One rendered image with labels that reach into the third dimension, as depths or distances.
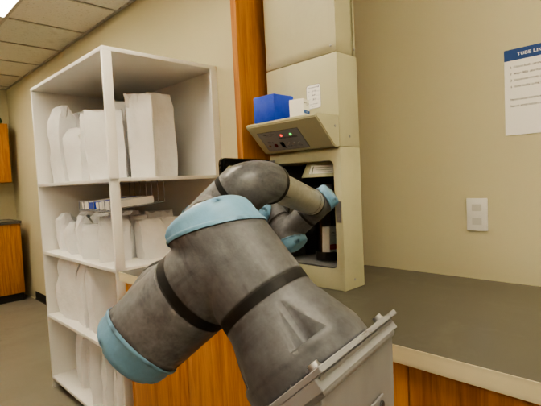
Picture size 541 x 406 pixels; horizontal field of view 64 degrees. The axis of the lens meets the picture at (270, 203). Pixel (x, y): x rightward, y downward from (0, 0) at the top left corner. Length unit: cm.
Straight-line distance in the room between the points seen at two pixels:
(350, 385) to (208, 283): 18
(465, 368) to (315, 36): 107
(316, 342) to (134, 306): 23
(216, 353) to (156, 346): 104
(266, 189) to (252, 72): 84
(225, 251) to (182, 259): 6
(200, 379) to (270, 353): 127
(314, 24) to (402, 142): 58
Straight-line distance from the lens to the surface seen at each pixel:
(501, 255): 167
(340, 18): 153
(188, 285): 50
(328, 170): 149
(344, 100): 145
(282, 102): 150
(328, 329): 45
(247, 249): 48
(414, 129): 176
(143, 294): 54
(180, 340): 54
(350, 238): 145
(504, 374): 95
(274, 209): 131
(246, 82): 166
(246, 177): 90
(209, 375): 165
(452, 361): 98
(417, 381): 108
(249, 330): 47
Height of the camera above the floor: 131
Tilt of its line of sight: 3 degrees down
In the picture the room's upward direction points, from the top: 3 degrees counter-clockwise
